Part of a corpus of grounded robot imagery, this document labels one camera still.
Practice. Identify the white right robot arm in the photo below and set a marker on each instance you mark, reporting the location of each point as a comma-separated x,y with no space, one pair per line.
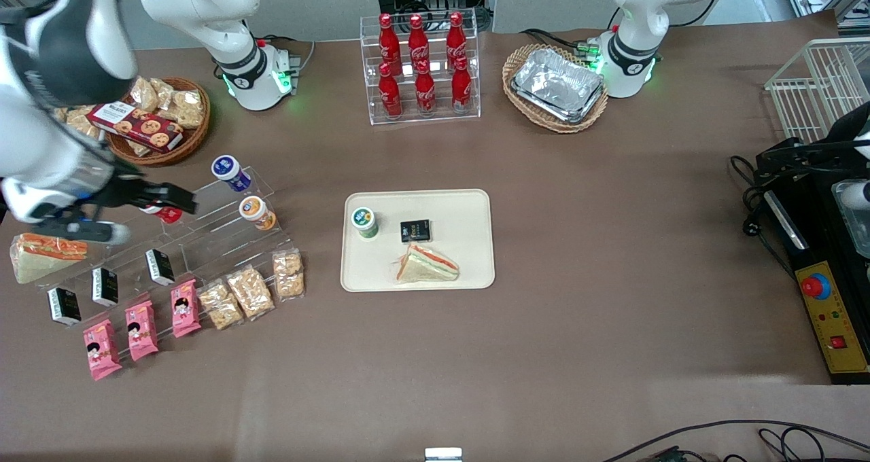
204,7

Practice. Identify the red cookie box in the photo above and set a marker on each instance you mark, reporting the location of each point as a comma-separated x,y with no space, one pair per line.
136,126

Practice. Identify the blue gum bottle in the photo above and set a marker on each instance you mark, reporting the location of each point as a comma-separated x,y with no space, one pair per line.
228,170

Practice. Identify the cream plastic tray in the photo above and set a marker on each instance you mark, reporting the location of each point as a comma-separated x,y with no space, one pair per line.
462,210

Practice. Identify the red yogurt cup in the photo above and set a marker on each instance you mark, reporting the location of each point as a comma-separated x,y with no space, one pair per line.
170,216

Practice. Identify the orange gum bottle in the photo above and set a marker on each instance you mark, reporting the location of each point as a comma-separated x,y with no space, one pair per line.
255,210

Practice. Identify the dark round wicker basket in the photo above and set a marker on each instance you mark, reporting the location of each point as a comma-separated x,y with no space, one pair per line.
194,139

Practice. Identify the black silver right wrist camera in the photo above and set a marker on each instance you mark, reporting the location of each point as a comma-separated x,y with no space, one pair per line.
81,231

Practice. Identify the clear acrylic tiered stand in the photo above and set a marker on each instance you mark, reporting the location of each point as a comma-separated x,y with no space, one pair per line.
217,244

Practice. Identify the green gum bottle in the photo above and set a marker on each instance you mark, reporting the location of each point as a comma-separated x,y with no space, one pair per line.
364,221

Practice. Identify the clear acrylic bottle rack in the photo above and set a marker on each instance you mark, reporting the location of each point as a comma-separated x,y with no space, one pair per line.
370,75

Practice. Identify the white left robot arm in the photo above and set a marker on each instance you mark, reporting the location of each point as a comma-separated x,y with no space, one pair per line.
639,7

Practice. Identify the light oval wicker basket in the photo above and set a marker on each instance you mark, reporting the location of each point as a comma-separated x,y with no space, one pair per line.
544,123

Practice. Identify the black yellow control box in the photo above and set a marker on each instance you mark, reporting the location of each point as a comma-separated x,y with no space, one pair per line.
815,244

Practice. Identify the small black packet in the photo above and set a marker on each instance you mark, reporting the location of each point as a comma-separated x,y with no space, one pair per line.
415,231
160,267
105,286
64,307

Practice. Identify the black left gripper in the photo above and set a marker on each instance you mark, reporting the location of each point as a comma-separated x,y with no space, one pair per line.
841,147

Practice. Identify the clear rice cracker pack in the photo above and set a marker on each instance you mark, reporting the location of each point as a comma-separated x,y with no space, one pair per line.
250,292
220,306
289,276

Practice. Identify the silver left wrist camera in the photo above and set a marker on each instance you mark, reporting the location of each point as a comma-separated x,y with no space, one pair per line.
860,195

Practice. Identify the red cola bottle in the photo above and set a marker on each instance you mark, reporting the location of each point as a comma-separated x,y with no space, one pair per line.
461,88
456,39
389,44
419,41
390,95
425,92

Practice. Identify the wrapped triangle sandwich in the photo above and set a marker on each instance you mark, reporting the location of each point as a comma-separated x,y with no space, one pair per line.
44,258
428,266

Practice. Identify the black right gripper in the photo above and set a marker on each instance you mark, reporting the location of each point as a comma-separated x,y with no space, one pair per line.
124,188

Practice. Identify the clear bagged snack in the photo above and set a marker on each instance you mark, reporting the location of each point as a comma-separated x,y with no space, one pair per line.
185,109
145,95
85,123
164,92

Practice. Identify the pink snack pack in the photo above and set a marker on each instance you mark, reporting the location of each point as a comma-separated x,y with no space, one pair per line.
102,350
185,309
141,331

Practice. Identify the stack of foil trays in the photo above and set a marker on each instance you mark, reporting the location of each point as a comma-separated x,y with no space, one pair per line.
557,85

